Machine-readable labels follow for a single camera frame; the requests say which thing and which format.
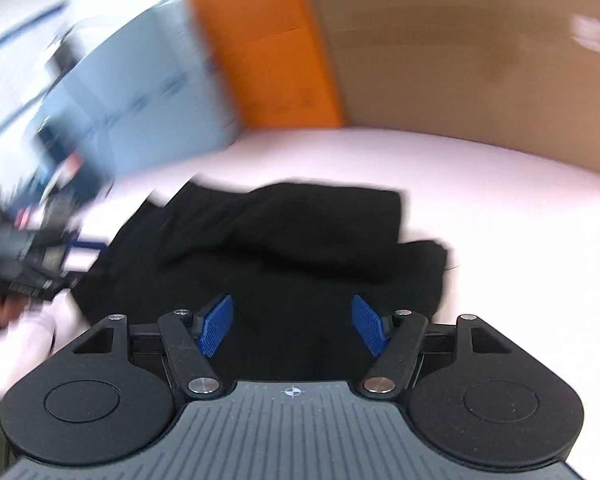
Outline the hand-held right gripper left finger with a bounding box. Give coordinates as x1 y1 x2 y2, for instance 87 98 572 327
72 294 234 397

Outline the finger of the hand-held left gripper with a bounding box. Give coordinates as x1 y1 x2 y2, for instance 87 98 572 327
62 239 108 291

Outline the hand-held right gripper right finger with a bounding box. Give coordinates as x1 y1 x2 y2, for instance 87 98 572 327
351 294 513 398

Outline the black clothing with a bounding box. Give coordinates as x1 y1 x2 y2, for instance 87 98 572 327
72 177 453 383

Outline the person's left forearm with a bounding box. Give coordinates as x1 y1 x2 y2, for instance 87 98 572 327
0 304 61 401

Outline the person's left hand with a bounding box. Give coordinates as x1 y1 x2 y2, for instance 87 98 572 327
0 280 28 333

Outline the light blue box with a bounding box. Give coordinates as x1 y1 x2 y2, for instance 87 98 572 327
30 0 241 206

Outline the orange box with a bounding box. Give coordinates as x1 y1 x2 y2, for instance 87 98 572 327
187 0 348 131

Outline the brown cardboard box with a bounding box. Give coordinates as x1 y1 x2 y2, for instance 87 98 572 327
297 0 600 183

